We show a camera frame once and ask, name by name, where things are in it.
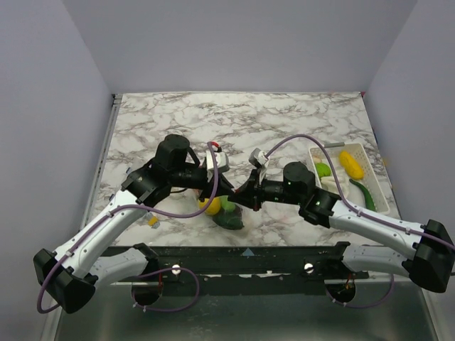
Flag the clear zip top bag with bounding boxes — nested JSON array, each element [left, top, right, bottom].
[[204, 195, 245, 231]]

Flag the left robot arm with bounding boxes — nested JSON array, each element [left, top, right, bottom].
[[33, 134, 232, 313]]

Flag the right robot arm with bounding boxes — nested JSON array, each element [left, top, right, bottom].
[[229, 162, 454, 293]]

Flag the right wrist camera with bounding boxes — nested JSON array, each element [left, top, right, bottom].
[[249, 148, 269, 183]]

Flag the toy white garlic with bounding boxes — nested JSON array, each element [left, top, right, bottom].
[[318, 171, 350, 196]]

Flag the black mounting rail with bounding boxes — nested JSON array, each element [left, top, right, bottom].
[[106, 244, 370, 298]]

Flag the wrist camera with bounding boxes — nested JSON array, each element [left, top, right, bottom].
[[249, 148, 269, 183], [204, 151, 230, 175]]

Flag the toy light green pepper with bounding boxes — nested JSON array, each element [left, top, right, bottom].
[[315, 162, 332, 178]]

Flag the toy green vegetable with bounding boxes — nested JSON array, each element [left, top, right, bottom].
[[220, 195, 236, 212]]

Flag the aluminium frame rail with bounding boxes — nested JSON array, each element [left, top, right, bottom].
[[36, 94, 123, 340]]

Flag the toy green cucumber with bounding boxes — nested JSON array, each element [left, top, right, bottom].
[[349, 178, 376, 212]]

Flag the white plastic basket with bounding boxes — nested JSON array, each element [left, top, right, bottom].
[[309, 142, 390, 215]]

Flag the toy corn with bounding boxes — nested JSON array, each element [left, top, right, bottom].
[[338, 151, 364, 180]]

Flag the toy lemon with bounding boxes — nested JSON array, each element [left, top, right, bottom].
[[198, 197, 222, 216]]

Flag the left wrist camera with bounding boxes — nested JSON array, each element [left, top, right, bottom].
[[204, 151, 230, 175]]

